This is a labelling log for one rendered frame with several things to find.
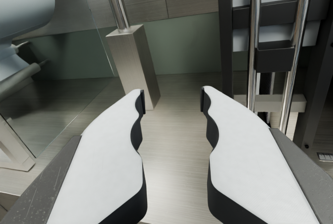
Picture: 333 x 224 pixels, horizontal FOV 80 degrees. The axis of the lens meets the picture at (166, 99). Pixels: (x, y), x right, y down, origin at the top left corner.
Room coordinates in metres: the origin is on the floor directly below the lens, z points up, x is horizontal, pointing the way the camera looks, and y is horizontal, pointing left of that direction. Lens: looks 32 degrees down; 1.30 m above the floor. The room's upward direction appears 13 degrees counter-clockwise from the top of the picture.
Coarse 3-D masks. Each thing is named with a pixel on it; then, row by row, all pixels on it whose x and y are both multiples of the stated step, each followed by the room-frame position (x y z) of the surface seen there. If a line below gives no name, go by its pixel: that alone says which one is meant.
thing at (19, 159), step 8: (0, 128) 0.43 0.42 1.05; (0, 136) 0.42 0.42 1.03; (8, 136) 0.43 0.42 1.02; (0, 144) 0.42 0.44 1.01; (8, 144) 0.42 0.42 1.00; (16, 144) 0.44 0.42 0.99; (8, 152) 0.42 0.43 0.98; (16, 152) 0.42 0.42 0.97; (24, 152) 0.44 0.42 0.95; (0, 160) 0.45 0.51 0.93; (8, 160) 0.44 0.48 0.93; (16, 160) 0.42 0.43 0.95; (24, 160) 0.43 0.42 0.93; (32, 160) 0.44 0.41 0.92; (16, 168) 0.43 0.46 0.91; (24, 168) 0.42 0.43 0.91
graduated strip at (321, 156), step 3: (318, 153) 0.27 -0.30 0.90; (321, 153) 0.27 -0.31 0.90; (324, 153) 0.27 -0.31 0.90; (327, 153) 0.27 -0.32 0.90; (330, 153) 0.26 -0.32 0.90; (318, 156) 0.26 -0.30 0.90; (321, 156) 0.26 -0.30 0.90; (324, 156) 0.26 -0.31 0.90; (327, 156) 0.26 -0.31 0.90; (330, 156) 0.26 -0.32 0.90; (321, 159) 0.26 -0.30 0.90; (324, 159) 0.25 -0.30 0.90; (327, 159) 0.25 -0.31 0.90; (330, 159) 0.25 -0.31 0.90
